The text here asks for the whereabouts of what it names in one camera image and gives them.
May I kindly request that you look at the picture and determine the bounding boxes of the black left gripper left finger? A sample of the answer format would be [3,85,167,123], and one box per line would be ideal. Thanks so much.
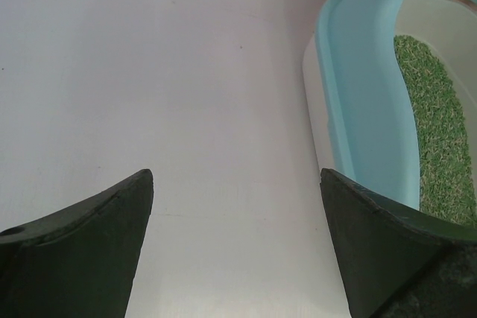
[1,169,153,317]

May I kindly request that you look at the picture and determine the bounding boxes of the teal litter box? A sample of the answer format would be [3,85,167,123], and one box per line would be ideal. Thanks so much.
[303,0,476,213]

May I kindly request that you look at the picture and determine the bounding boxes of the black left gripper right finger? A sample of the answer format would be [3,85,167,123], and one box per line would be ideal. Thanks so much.
[320,168,476,317]

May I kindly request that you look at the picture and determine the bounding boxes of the green cat litter pellets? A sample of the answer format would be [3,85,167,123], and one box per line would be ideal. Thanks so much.
[394,35,476,227]

